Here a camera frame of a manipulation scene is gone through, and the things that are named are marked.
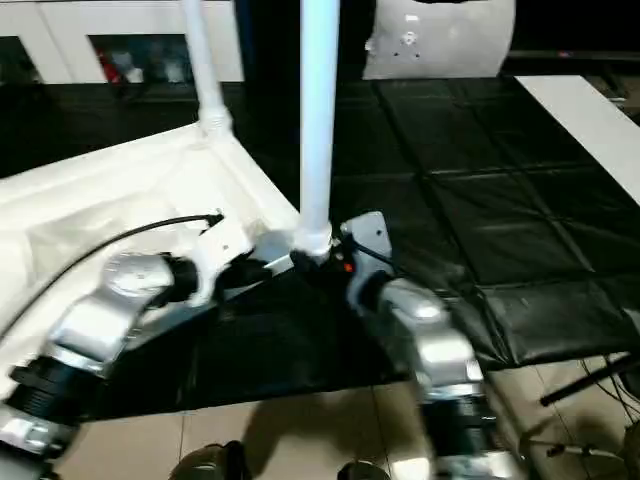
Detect black sofa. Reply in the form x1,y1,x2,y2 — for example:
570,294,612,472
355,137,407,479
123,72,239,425
239,0,640,81

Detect grey metal stand frame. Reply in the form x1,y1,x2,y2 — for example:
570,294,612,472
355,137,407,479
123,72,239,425
519,424,626,461

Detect brown woven basket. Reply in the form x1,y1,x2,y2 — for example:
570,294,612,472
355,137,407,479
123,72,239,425
622,422,640,461

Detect black stand rod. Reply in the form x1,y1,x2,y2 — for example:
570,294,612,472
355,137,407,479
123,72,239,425
539,352,634,406

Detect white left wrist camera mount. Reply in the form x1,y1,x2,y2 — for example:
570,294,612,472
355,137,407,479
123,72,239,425
189,219,251,307

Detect thin tangled floor cables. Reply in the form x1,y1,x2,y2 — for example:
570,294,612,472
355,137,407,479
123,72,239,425
579,352,640,431

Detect white flat board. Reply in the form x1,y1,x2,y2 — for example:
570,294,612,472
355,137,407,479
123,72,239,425
514,74,640,209

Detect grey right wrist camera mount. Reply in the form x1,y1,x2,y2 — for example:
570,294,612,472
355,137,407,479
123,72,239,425
339,210,394,316

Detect white plastic table leg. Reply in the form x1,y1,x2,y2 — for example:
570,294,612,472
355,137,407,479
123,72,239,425
290,0,342,259
180,0,235,141

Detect small red bottle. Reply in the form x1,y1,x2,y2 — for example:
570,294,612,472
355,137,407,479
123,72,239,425
97,49,119,84

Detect white plastic table top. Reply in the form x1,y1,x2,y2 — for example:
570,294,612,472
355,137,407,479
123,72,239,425
0,123,304,401

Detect black work mat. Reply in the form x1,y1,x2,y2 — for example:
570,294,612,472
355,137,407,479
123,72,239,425
0,74,640,421

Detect grey cushion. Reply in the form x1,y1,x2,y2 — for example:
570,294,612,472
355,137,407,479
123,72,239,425
362,0,517,81

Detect white cabinet with glass doors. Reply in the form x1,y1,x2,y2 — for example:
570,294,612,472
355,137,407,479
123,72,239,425
0,0,246,86

